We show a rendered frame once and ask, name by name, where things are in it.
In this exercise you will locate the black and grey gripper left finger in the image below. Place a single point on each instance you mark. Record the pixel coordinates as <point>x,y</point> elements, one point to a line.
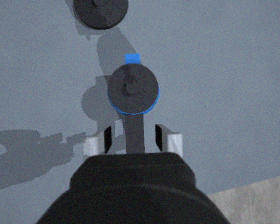
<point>97,144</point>

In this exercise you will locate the blue and black kettle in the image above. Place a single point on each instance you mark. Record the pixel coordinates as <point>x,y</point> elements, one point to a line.
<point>133,91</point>

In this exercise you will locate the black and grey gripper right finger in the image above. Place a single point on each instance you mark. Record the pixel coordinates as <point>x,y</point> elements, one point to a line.
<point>168,141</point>

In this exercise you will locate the dark grey round disc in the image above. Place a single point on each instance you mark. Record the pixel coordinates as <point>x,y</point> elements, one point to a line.
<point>101,14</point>

